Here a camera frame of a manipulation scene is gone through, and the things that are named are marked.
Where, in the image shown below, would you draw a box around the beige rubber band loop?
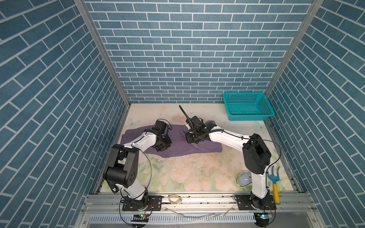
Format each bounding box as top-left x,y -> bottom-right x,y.
168,194 -> 182,205

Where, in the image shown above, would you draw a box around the teal plastic mesh basket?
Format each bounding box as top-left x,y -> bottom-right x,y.
223,93 -> 275,121

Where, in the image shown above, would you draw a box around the aluminium front rail frame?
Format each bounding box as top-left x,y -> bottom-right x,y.
76,192 -> 325,228

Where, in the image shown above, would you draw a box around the white slotted cable duct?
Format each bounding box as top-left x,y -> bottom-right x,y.
89,213 -> 256,225

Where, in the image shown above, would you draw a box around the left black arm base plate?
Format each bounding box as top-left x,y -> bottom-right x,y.
122,195 -> 162,211

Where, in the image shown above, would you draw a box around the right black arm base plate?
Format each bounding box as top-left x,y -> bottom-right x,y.
234,193 -> 277,211

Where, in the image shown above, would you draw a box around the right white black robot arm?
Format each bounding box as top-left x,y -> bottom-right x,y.
185,116 -> 272,210

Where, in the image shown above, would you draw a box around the purple trousers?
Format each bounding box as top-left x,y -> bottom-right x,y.
120,124 -> 222,158

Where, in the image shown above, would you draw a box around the grey computer mouse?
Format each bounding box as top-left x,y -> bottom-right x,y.
236,171 -> 252,187

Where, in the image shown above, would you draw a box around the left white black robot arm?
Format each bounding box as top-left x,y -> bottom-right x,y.
102,119 -> 173,209

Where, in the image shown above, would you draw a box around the blue garden rake yellow handle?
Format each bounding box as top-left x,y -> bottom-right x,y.
268,166 -> 281,205

